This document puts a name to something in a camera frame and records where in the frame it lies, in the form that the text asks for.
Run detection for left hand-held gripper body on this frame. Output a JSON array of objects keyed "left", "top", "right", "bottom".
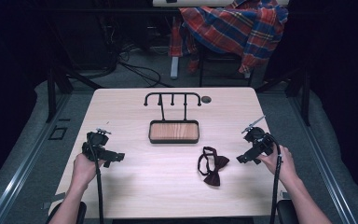
[{"left": 81, "top": 127, "right": 119, "bottom": 163}]

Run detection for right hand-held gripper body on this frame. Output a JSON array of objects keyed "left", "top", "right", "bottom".
[{"left": 241, "top": 115, "right": 282, "bottom": 161}]

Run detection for person's left hand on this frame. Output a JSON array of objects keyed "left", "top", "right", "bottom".
[{"left": 71, "top": 152, "right": 105, "bottom": 189}]

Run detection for person's right hand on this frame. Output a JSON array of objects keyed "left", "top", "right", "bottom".
[{"left": 256, "top": 144, "right": 300, "bottom": 185}]

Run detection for dark red bow tie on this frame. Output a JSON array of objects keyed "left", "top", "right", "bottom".
[{"left": 197, "top": 146, "right": 231, "bottom": 188}]

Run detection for black rack with wooden base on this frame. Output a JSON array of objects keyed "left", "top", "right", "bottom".
[{"left": 143, "top": 91, "right": 202, "bottom": 145}]

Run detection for black metal stand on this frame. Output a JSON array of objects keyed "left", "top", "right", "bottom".
[
  {"left": 45, "top": 66, "right": 103, "bottom": 124},
  {"left": 255, "top": 66, "right": 311, "bottom": 127}
]

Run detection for black metal chair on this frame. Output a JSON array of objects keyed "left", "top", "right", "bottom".
[{"left": 198, "top": 46, "right": 255, "bottom": 88}]

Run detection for red blue plaid shirt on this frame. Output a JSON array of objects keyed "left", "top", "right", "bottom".
[{"left": 168, "top": 0, "right": 290, "bottom": 76}]

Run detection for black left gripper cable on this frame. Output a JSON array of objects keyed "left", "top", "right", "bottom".
[{"left": 88, "top": 139, "right": 105, "bottom": 224}]

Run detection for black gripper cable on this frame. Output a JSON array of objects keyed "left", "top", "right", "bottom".
[
  {"left": 88, "top": 139, "right": 105, "bottom": 224},
  {"left": 265, "top": 133, "right": 284, "bottom": 224}
]

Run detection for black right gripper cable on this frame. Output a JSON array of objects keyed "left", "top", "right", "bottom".
[{"left": 265, "top": 133, "right": 284, "bottom": 224}]

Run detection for black floor cables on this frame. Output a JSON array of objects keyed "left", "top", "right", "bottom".
[{"left": 83, "top": 18, "right": 175, "bottom": 89}]

